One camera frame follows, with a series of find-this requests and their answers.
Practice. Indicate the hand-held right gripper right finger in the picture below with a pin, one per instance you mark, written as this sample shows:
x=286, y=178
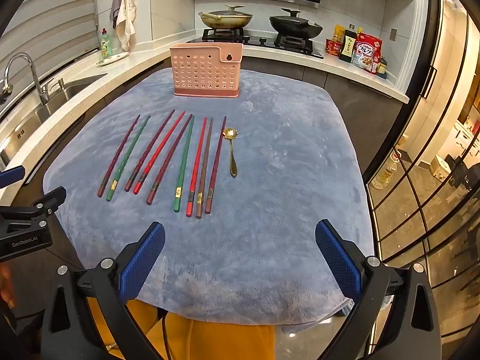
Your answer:
x=339, y=258

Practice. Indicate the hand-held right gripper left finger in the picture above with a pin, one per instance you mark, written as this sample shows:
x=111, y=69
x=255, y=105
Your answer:
x=144, y=258

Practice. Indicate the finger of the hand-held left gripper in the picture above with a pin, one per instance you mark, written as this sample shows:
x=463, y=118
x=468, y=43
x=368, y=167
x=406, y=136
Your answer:
x=45, y=199
x=11, y=177

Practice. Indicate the maroon chopstick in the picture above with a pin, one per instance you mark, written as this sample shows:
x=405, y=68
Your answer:
x=150, y=150
x=216, y=165
x=119, y=155
x=171, y=159

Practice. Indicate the green chopstick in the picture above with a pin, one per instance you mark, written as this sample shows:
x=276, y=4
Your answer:
x=129, y=157
x=185, y=164

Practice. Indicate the red chopstick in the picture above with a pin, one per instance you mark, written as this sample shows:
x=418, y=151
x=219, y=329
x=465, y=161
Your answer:
x=197, y=167
x=160, y=152

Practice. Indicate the gold flower spoon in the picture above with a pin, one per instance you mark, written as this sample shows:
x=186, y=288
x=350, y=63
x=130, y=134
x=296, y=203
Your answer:
x=231, y=153

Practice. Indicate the pink perforated utensil holder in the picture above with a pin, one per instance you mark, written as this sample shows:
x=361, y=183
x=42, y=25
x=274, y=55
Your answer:
x=206, y=71

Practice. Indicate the blue-grey plush blanket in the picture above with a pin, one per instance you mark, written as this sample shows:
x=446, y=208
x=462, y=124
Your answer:
x=285, y=180

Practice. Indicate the cooking oil bottle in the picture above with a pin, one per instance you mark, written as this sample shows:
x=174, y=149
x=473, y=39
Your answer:
x=386, y=172

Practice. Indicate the stainless steel sink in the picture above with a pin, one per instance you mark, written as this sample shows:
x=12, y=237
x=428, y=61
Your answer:
x=63, y=93

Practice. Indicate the chrome sink soap dispenser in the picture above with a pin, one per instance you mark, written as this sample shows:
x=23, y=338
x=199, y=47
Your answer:
x=60, y=83

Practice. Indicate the chrome kitchen faucet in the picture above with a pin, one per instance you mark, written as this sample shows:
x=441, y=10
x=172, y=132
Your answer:
x=28, y=71

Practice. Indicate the yellow pants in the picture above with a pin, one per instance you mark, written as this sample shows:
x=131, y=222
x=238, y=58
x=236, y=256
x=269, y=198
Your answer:
x=225, y=341

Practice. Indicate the white plate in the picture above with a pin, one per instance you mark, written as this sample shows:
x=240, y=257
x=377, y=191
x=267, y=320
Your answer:
x=112, y=59

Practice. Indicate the green dish soap bottle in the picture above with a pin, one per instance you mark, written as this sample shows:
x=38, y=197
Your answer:
x=106, y=47

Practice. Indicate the white window blind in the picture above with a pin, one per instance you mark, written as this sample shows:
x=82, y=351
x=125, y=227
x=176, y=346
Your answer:
x=48, y=18

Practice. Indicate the white stone kitchen counter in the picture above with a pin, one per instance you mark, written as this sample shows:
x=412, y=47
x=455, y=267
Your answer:
x=150, y=58

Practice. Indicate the white hanging towel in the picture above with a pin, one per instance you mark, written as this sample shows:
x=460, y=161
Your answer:
x=126, y=15

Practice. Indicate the purple hanging cloth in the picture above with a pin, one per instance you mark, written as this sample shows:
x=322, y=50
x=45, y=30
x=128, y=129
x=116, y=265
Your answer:
x=115, y=7

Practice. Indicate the red white cereal bag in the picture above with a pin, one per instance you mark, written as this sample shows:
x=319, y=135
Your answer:
x=368, y=52

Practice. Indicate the red snack packet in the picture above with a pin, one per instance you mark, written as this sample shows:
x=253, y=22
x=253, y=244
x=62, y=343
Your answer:
x=333, y=48

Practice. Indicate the dark soy sauce bottle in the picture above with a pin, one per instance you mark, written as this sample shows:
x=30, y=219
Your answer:
x=348, y=47

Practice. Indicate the yellow packet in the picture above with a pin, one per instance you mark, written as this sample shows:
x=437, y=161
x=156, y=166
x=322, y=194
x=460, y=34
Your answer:
x=339, y=33

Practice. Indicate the black gas stove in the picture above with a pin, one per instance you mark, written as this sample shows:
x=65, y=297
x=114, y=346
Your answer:
x=255, y=41

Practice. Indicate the black lidded pan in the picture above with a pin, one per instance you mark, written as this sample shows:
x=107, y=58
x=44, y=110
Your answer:
x=296, y=24

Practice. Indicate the beige lidded pan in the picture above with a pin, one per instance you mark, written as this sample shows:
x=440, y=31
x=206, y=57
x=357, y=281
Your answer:
x=225, y=18

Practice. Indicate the grey wall socket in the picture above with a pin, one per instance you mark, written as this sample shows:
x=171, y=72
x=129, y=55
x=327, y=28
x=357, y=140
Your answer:
x=393, y=34

